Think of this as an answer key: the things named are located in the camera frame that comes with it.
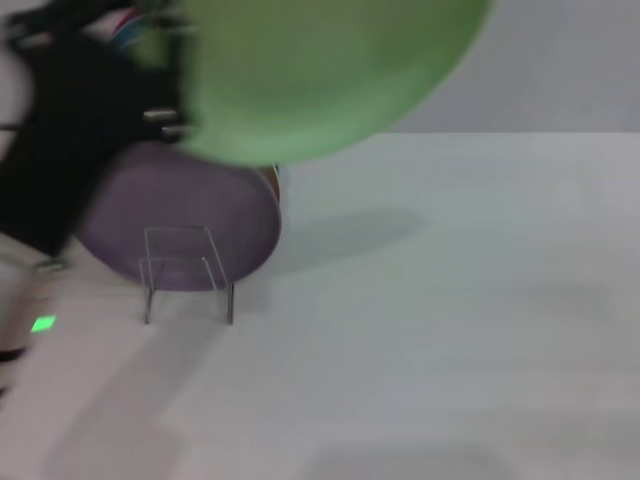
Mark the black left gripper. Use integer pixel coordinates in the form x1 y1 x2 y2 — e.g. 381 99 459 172
0 0 195 257

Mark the light green plate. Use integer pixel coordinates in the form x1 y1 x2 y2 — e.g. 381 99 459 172
132 0 496 167

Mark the purple plate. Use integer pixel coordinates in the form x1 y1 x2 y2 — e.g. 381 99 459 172
79 142 283 293

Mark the beige plate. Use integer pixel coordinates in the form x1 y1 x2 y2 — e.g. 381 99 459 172
259 164 282 211

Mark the clear acrylic plate rack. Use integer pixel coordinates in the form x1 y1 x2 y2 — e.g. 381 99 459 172
139 225 236 326

